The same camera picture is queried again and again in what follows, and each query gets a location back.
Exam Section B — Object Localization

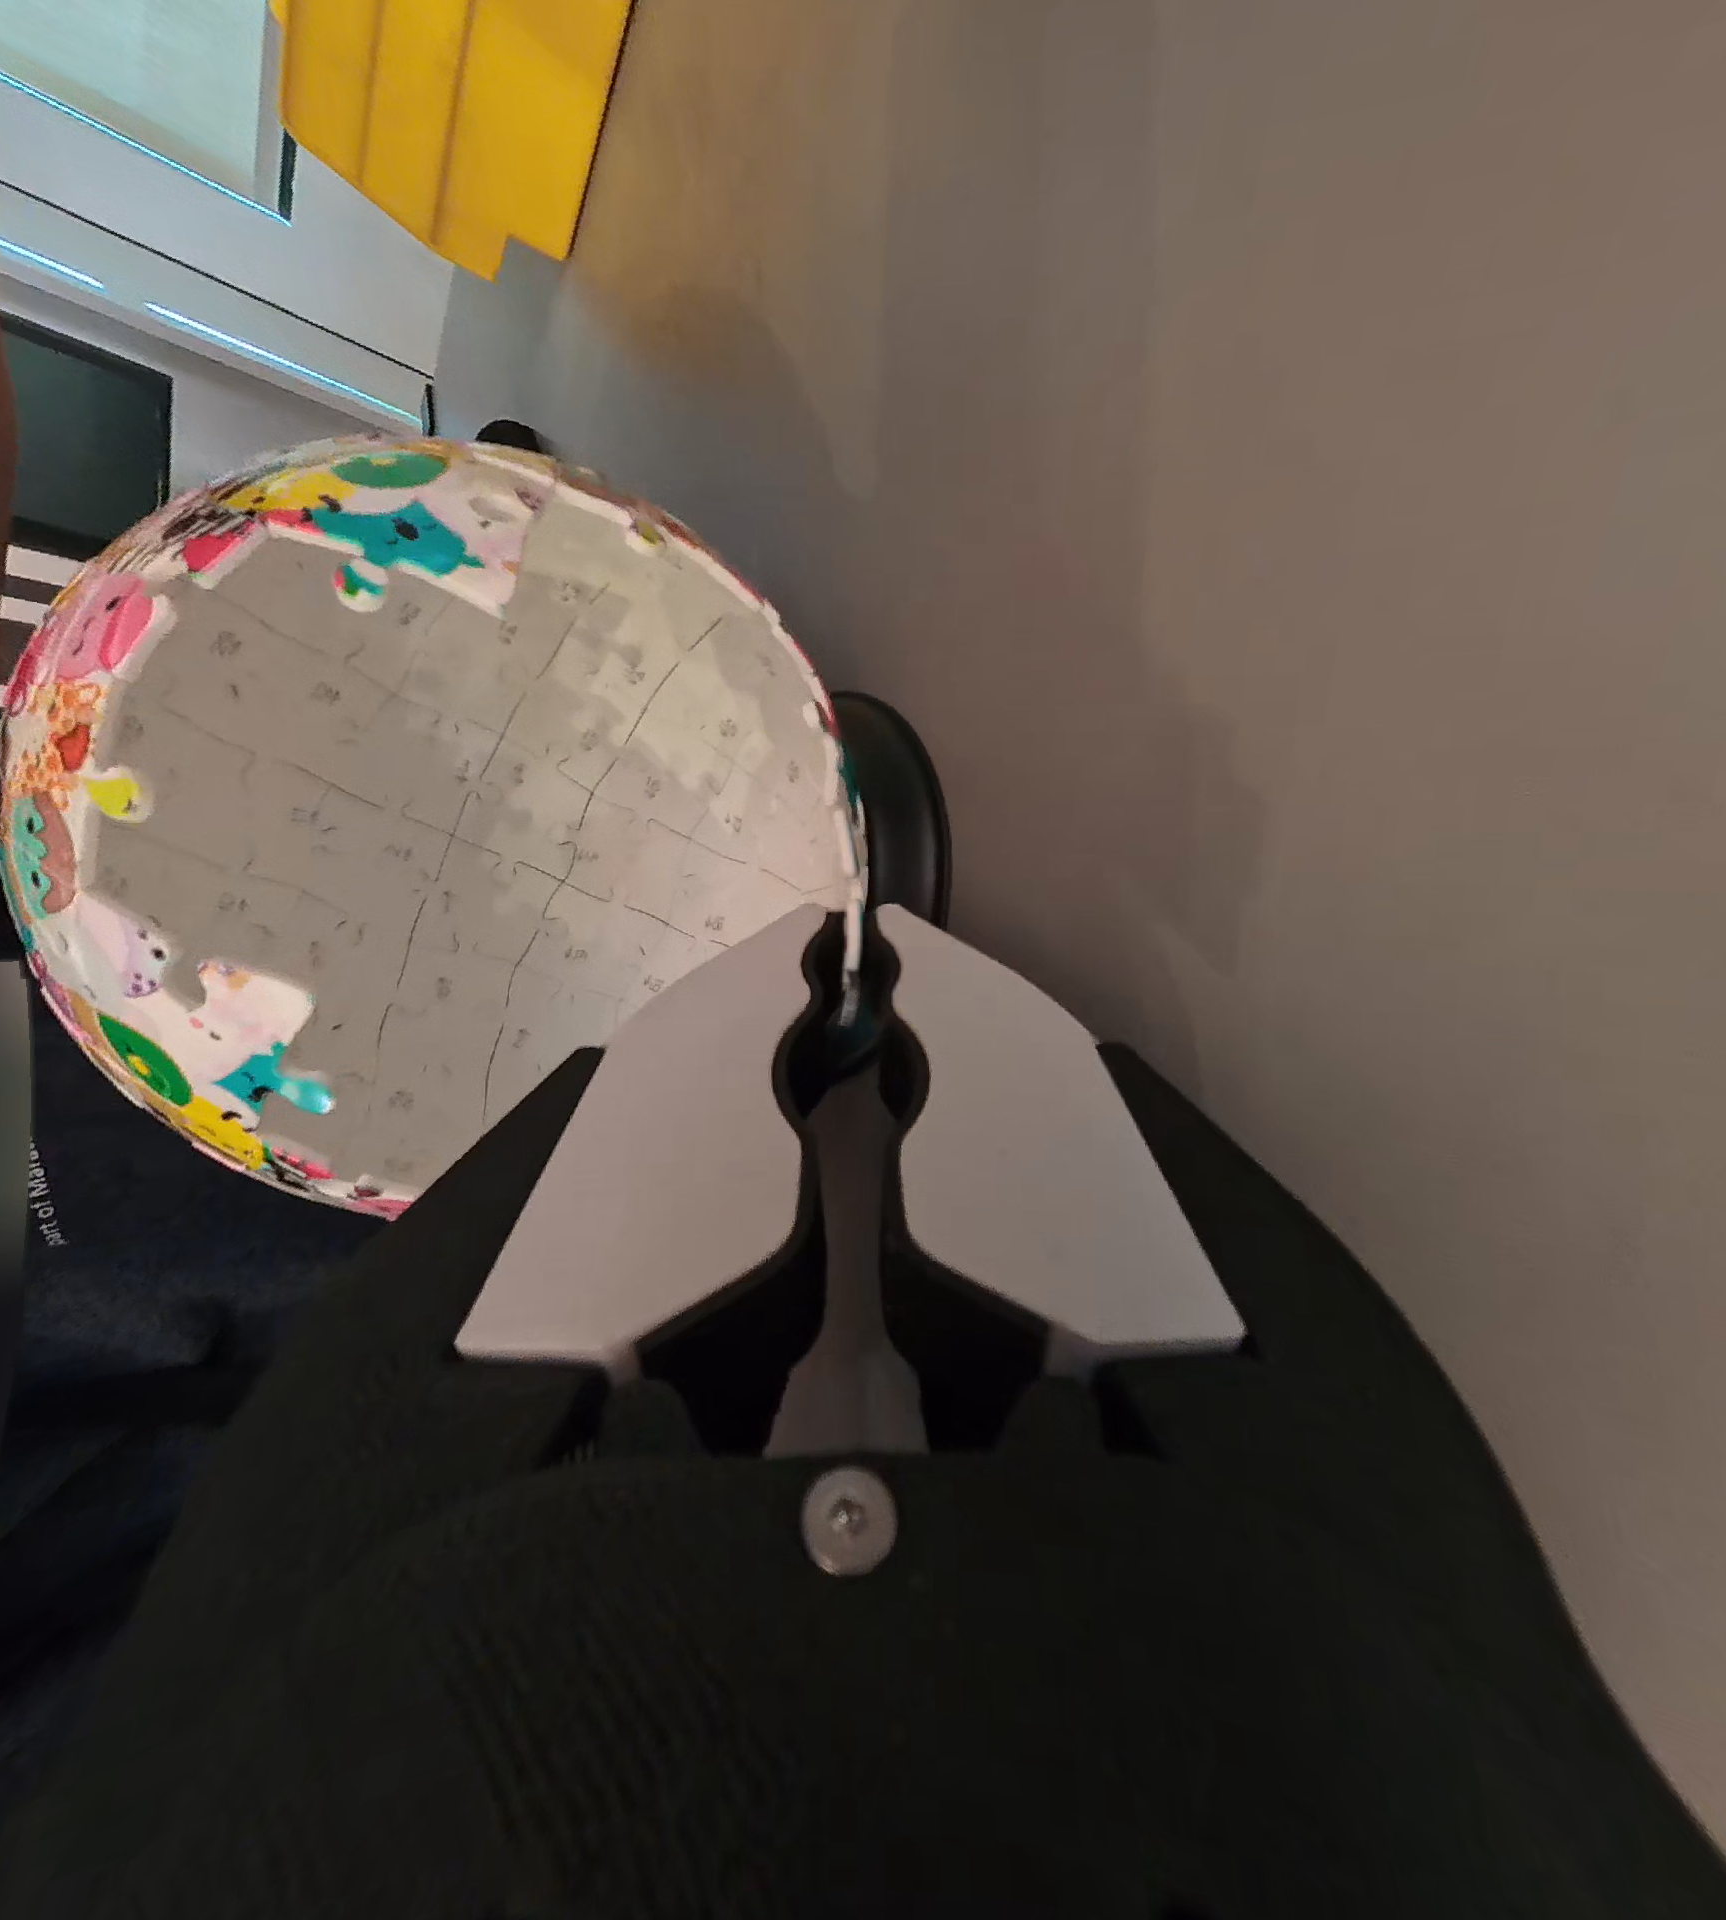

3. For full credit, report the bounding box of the colourful puzzle ball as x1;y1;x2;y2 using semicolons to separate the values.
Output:
0;433;869;1219

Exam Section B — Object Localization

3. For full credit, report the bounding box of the yellow plastic bin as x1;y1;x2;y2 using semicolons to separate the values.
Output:
274;0;638;283

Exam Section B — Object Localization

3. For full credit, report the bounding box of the black ball stand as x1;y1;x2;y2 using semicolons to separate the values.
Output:
824;689;956;940

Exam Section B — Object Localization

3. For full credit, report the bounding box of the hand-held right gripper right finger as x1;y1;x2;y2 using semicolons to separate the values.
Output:
862;900;1251;1389

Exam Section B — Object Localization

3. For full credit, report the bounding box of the person's dark blue clothing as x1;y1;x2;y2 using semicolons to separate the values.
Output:
0;629;417;1802

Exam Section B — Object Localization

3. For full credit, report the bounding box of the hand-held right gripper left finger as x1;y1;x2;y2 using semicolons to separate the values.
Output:
452;901;842;1398

